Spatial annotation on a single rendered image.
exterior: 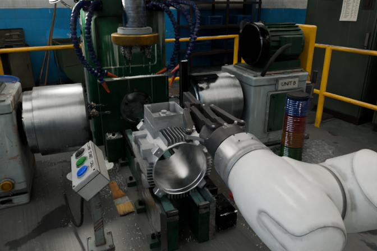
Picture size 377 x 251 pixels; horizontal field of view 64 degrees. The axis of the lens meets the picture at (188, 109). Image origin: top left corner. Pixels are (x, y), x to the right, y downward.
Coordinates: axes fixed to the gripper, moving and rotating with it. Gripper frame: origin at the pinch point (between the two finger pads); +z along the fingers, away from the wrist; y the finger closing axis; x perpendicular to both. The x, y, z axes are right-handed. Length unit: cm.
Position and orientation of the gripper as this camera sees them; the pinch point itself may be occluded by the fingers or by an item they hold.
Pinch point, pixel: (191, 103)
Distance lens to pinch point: 69.0
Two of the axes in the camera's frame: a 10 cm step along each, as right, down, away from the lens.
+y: -9.3, 1.2, -3.5
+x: -0.5, 8.9, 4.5
